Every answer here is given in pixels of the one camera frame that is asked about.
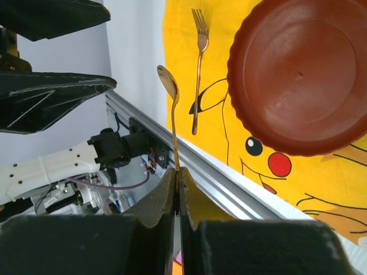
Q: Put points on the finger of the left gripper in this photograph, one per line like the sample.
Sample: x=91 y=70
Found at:
x=37 y=20
x=33 y=101

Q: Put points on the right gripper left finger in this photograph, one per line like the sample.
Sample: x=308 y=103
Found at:
x=137 y=241

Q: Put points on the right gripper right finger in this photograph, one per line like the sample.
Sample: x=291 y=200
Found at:
x=214 y=242

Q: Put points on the yellow Pikachu placemat cloth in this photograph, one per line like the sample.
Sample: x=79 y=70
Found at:
x=330 y=188

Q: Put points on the gold spoon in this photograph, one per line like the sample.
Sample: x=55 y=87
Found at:
x=171 y=87

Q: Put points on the gold fork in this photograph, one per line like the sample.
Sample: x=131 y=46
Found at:
x=202 y=43

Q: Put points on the red round plate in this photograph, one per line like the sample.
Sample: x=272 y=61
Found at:
x=297 y=75

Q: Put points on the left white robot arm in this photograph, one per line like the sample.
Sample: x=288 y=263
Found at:
x=105 y=151

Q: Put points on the aluminium mounting rail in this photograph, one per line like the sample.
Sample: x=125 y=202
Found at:
x=236 y=194

